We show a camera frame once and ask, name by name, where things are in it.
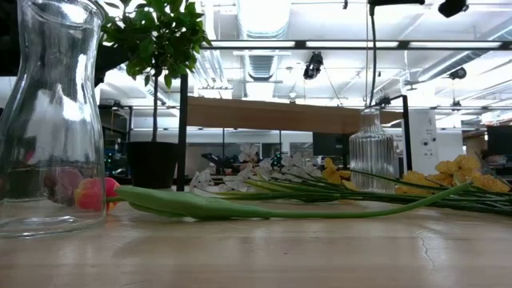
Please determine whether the black aluminium rig frame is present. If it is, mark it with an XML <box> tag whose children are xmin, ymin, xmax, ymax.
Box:
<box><xmin>106</xmin><ymin>38</ymin><xmax>512</xmax><ymax>187</ymax></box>

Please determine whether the smooth clear glass vase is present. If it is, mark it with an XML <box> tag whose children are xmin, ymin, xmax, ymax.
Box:
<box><xmin>0</xmin><ymin>0</ymin><xmax>108</xmax><ymax>240</ymax></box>

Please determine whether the ribbed clear glass vase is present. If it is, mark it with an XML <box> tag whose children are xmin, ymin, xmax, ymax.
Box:
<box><xmin>348</xmin><ymin>106</ymin><xmax>397</xmax><ymax>193</ymax></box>

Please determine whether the dark red artificial tulip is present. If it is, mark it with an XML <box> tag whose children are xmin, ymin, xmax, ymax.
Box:
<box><xmin>42</xmin><ymin>166</ymin><xmax>86</xmax><ymax>208</ymax></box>

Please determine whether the black ceiling-mounted camera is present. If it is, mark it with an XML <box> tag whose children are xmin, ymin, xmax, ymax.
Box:
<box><xmin>437</xmin><ymin>0</ymin><xmax>469</xmax><ymax>19</ymax></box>
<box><xmin>447</xmin><ymin>66</ymin><xmax>468</xmax><ymax>81</ymax></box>
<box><xmin>302</xmin><ymin>50</ymin><xmax>325</xmax><ymax>81</ymax></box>

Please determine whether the black computer monitor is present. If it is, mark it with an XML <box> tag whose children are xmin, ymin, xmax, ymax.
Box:
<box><xmin>486</xmin><ymin>124</ymin><xmax>512</xmax><ymax>157</ymax></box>
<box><xmin>312</xmin><ymin>131</ymin><xmax>350</xmax><ymax>158</ymax></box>

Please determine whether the green plant in black pot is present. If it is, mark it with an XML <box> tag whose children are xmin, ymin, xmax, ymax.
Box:
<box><xmin>95</xmin><ymin>0</ymin><xmax>213</xmax><ymax>191</ymax></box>

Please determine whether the white artificial flower spray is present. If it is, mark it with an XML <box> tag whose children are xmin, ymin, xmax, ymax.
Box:
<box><xmin>188</xmin><ymin>142</ymin><xmax>345</xmax><ymax>201</ymax></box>

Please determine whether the wooden shelf with black frame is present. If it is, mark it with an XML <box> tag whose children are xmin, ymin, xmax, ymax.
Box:
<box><xmin>175</xmin><ymin>73</ymin><xmax>415</xmax><ymax>193</ymax></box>

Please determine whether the black hanging camera cable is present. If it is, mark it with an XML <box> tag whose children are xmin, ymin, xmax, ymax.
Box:
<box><xmin>366</xmin><ymin>3</ymin><xmax>379</xmax><ymax>107</ymax></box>

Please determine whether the yellow artificial flower spray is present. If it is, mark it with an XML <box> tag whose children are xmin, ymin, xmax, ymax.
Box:
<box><xmin>347</xmin><ymin>154</ymin><xmax>512</xmax><ymax>217</ymax></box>
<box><xmin>322</xmin><ymin>157</ymin><xmax>512</xmax><ymax>209</ymax></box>

